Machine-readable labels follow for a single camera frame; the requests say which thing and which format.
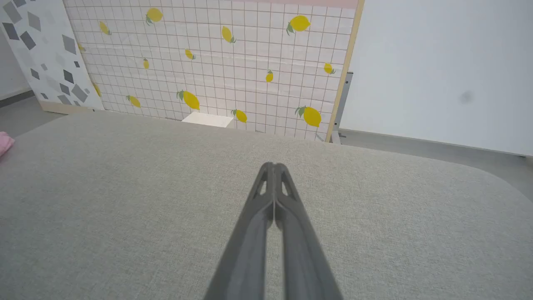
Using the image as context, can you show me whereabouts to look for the small white box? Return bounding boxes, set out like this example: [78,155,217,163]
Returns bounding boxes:
[182,111,234,128]

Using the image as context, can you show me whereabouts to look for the grey metal panel bracket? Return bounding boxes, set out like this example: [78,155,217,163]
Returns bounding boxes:
[331,72,354,145]

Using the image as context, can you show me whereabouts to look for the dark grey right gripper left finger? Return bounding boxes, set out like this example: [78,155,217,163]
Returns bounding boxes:
[203,162,276,300]

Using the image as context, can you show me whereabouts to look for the lemon print tile backdrop panel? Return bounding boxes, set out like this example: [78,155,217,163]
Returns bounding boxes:
[62,0,366,143]

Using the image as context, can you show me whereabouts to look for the pink elastic waist shorts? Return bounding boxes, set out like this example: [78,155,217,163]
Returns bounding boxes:
[0,131,16,158]

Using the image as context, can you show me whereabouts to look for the grey fabric sofa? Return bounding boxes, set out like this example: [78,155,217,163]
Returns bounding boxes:
[0,110,533,300]

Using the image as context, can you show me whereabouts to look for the grey terrazzo pattern backdrop panel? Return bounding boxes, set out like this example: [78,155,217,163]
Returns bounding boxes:
[0,0,105,115]

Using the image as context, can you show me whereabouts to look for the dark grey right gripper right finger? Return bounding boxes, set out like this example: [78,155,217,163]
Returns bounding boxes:
[274,163,344,300]

